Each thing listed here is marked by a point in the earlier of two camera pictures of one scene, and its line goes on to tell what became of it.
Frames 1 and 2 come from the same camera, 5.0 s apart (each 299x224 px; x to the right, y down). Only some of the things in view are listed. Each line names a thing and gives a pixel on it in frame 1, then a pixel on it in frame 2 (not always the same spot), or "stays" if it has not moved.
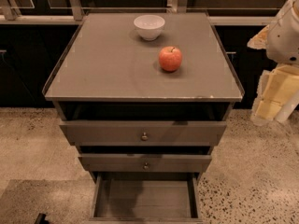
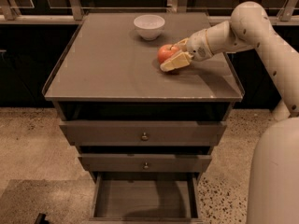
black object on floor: [40, 219] stays
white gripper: [284, 39] -> [196, 46]
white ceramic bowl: [149, 26] stays
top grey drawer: [143, 133] stays
